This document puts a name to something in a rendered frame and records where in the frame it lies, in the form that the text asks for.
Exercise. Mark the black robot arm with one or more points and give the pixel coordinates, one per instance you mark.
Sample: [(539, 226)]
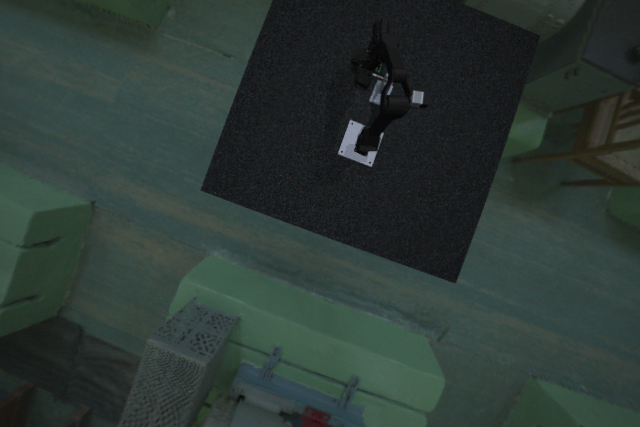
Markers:
[(391, 107)]

